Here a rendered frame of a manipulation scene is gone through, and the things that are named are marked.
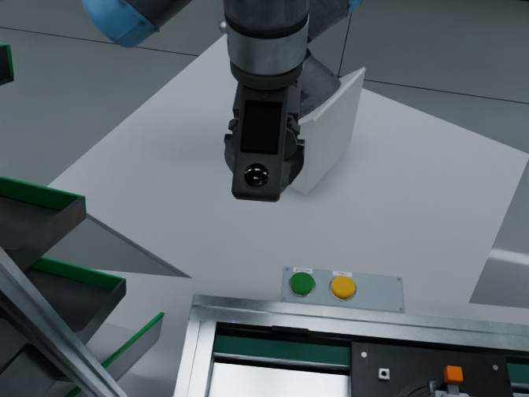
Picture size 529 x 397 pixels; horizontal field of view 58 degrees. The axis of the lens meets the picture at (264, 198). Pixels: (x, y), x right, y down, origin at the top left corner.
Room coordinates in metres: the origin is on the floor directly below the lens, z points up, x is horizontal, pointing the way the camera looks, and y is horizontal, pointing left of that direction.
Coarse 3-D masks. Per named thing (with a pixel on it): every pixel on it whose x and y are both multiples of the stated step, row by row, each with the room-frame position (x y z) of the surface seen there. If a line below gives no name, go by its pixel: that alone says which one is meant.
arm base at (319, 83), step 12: (312, 60) 0.79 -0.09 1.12; (312, 72) 0.76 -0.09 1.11; (324, 72) 0.77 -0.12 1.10; (312, 84) 0.74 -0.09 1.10; (324, 84) 0.74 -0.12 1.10; (336, 84) 0.75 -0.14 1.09; (300, 96) 0.73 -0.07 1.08; (312, 96) 0.72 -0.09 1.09; (324, 96) 0.72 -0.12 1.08; (300, 108) 0.70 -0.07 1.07; (312, 108) 0.70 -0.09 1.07
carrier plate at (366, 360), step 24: (360, 360) 0.24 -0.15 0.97; (384, 360) 0.24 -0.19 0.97; (408, 360) 0.24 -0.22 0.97; (432, 360) 0.24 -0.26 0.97; (456, 360) 0.24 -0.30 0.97; (480, 360) 0.24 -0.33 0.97; (504, 360) 0.24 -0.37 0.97; (360, 384) 0.21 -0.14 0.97; (384, 384) 0.21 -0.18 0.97; (480, 384) 0.21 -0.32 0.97; (504, 384) 0.21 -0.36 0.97
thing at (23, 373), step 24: (48, 264) 0.28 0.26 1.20; (48, 288) 0.25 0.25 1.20; (72, 288) 0.25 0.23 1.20; (96, 288) 0.26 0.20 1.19; (120, 288) 0.25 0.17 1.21; (72, 312) 0.22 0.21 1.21; (96, 312) 0.21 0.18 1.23; (0, 336) 0.18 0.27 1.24; (0, 360) 0.15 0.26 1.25; (24, 360) 0.13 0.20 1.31; (48, 360) 0.14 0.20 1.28; (0, 384) 0.11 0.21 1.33; (24, 384) 0.12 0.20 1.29; (48, 384) 0.13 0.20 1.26
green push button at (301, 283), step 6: (294, 276) 0.39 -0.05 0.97; (300, 276) 0.39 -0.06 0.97; (306, 276) 0.39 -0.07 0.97; (294, 282) 0.38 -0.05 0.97; (300, 282) 0.38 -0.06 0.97; (306, 282) 0.38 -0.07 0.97; (312, 282) 0.38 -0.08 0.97; (294, 288) 0.37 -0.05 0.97; (300, 288) 0.36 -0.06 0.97; (306, 288) 0.36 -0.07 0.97; (312, 288) 0.37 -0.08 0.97; (300, 294) 0.36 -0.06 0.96; (306, 294) 0.36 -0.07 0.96
